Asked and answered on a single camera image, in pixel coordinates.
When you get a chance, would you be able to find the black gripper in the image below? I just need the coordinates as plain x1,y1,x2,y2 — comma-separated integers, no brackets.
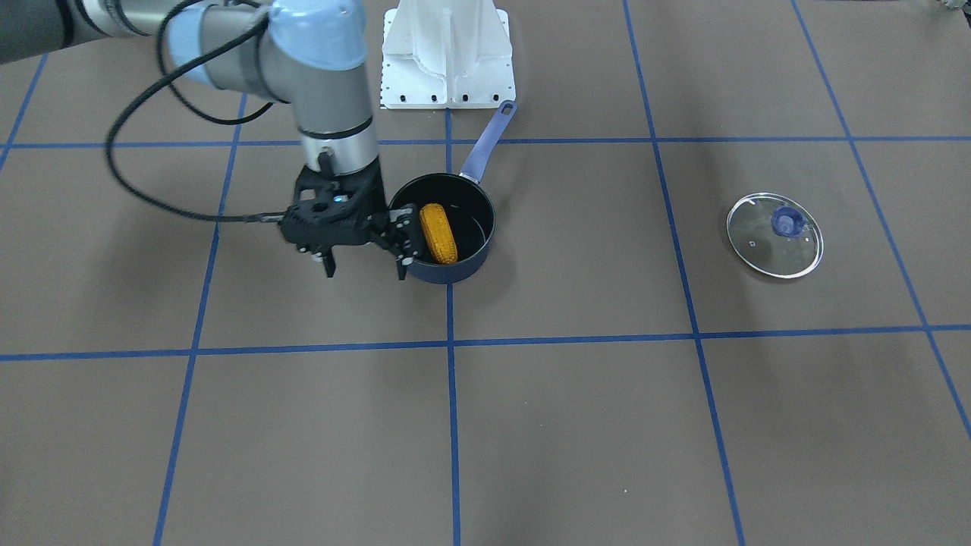
278,165,423,281

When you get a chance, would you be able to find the yellow corn cob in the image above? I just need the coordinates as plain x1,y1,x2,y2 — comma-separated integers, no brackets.
419,203,459,264

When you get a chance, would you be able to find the dark blue pot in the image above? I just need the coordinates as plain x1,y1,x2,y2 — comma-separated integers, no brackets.
389,100,519,284

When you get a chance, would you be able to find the glass pot lid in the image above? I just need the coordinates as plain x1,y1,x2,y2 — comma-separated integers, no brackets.
725,191,825,280

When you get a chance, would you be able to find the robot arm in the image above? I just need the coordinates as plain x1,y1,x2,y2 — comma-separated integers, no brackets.
2,1,422,279

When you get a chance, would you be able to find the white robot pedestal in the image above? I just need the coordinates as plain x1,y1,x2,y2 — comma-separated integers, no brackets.
379,1,517,110

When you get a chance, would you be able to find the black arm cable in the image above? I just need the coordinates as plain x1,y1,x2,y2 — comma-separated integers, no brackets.
105,0,293,223

